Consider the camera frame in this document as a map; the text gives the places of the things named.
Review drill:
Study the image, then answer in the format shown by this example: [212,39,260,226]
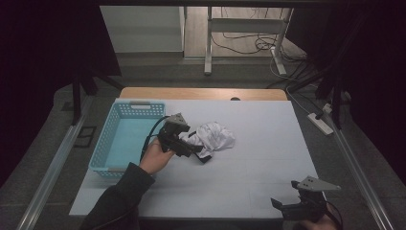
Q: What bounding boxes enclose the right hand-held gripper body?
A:
[280,175,342,223]

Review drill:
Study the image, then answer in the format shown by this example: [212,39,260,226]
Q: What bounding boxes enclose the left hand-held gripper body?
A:
[157,112,196,158]

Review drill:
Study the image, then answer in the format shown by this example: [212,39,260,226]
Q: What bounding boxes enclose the white and black cloth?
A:
[179,121,237,164]

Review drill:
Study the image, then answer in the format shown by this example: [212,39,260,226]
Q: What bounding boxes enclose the light blue plastic basket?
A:
[88,101,167,179]

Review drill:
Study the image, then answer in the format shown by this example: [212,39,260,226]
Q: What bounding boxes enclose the person's right hand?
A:
[300,204,340,230]

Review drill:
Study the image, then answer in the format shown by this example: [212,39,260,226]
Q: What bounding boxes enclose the person's left hand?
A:
[139,138,175,175]

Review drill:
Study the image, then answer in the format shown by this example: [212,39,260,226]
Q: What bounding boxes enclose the white table cover sheet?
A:
[69,98,319,220]

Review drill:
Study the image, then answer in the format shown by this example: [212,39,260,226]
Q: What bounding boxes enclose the white power strip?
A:
[306,112,335,136]

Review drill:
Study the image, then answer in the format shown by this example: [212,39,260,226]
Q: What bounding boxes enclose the black metal stand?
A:
[314,71,346,130]
[70,70,125,127]

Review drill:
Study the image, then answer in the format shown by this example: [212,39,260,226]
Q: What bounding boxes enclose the white cabinet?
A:
[99,5,187,54]

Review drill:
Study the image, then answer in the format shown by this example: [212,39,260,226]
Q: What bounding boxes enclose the black curtain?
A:
[0,0,123,190]
[288,0,406,186]

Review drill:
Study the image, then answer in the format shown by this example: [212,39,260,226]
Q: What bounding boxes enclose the left hand-held gripper black cable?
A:
[139,115,170,162]

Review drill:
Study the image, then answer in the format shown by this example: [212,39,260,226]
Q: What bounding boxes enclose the hand-held gripper black cable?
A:
[325,200,345,230]
[139,115,170,162]

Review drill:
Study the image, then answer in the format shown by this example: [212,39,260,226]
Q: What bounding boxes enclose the right hand-held gripper black cable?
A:
[325,200,345,230]

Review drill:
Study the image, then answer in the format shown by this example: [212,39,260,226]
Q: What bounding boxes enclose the aluminium rail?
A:
[325,112,396,230]
[14,95,96,230]

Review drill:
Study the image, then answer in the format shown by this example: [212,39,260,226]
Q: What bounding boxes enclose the white power cable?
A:
[269,47,324,115]

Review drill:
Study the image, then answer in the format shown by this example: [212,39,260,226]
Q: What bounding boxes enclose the black floor cables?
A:
[210,7,324,90]

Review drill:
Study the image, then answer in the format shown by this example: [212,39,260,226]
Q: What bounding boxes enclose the white desk frame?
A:
[203,6,297,77]

